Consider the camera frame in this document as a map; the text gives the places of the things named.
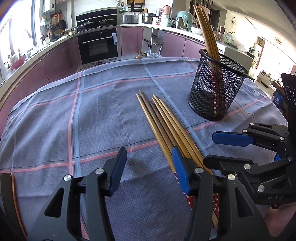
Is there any black mesh pen holder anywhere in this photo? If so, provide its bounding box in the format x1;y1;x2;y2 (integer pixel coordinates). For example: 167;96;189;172
188;49;249;121

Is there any blue plaid tablecloth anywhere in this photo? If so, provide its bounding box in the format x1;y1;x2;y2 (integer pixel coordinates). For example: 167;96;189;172
1;57;287;240

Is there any mint green appliance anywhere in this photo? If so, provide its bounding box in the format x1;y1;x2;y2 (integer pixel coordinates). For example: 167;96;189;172
176;11;197;30

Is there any pink bowl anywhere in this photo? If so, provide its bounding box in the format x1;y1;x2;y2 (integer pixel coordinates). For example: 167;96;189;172
11;55;26;70

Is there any steel stock pot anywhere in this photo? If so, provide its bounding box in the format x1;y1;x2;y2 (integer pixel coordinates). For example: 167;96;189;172
142;13;156;24

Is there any black built-in oven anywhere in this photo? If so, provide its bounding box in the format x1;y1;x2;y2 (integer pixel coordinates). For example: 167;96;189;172
77;28;118;65

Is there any left black wok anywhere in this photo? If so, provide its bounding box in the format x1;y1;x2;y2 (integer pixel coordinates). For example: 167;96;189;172
77;21;93;31

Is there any black wok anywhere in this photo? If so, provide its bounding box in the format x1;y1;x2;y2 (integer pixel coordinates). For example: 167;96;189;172
99;18;117;26
77;21;93;31

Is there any right black wok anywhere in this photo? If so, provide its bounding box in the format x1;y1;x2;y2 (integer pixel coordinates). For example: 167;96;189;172
99;18;117;26

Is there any black range hood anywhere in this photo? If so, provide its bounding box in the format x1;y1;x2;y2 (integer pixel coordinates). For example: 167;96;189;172
76;8;117;28

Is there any white water heater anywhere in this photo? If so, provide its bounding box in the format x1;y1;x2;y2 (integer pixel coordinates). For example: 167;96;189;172
43;0;55;14

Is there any black camera box right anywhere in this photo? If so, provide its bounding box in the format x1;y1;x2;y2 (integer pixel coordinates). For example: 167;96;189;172
281;73;296;125

